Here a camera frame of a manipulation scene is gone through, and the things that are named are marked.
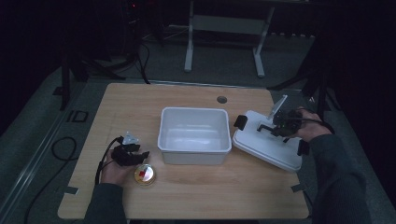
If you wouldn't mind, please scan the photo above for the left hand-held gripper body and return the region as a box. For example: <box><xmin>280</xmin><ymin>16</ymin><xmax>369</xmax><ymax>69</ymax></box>
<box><xmin>110</xmin><ymin>132</ymin><xmax>142</xmax><ymax>168</ymax></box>

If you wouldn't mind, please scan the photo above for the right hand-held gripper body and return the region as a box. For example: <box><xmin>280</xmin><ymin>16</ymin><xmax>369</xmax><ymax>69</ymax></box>
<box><xmin>267</xmin><ymin>94</ymin><xmax>304</xmax><ymax>140</ymax></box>

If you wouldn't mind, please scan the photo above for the round yellow tin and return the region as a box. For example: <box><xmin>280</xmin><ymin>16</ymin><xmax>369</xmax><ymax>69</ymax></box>
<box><xmin>133</xmin><ymin>162</ymin><xmax>157</xmax><ymax>187</ymax></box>

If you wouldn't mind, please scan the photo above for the white lid with black latches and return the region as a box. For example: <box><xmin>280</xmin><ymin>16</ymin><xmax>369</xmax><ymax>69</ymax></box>
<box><xmin>232</xmin><ymin>109</ymin><xmax>311</xmax><ymax>174</ymax></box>

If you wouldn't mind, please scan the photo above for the white plastic storage box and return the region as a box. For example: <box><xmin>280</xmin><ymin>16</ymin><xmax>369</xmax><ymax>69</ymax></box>
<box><xmin>156</xmin><ymin>106</ymin><xmax>233</xmax><ymax>166</ymax></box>

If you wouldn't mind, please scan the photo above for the person's left hand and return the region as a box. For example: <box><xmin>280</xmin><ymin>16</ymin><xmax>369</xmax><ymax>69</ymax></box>
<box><xmin>99</xmin><ymin>151</ymin><xmax>138</xmax><ymax>187</ymax></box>

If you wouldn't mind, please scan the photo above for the person's right hand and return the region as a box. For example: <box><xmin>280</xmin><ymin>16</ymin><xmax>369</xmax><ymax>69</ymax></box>
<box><xmin>290</xmin><ymin>106</ymin><xmax>332</xmax><ymax>144</ymax></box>

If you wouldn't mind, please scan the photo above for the black tripod stand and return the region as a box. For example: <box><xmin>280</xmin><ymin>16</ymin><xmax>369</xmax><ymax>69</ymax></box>
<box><xmin>58</xmin><ymin>50</ymin><xmax>126</xmax><ymax>112</ymax></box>
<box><xmin>266</xmin><ymin>38</ymin><xmax>344</xmax><ymax>127</ymax></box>

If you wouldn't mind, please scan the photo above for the grey tape piece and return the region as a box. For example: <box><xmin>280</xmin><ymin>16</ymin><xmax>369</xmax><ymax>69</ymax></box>
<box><xmin>290</xmin><ymin>183</ymin><xmax>308</xmax><ymax>193</ymax></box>

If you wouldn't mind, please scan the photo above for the left hand-held gripper cable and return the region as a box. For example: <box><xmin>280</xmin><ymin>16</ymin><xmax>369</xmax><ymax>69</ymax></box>
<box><xmin>93</xmin><ymin>135</ymin><xmax>125</xmax><ymax>187</ymax></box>

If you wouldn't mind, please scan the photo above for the black floor cable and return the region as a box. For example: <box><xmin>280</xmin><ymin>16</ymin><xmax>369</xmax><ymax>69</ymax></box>
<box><xmin>23</xmin><ymin>135</ymin><xmax>78</xmax><ymax>224</ymax></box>

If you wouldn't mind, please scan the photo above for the black hanging cable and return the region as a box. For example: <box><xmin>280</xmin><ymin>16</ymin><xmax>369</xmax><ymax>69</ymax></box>
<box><xmin>135</xmin><ymin>40</ymin><xmax>151</xmax><ymax>85</ymax></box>

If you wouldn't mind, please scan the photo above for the white metal stand frame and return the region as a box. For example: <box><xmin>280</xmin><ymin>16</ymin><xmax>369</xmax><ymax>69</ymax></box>
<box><xmin>183</xmin><ymin>0</ymin><xmax>276</xmax><ymax>79</ymax></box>

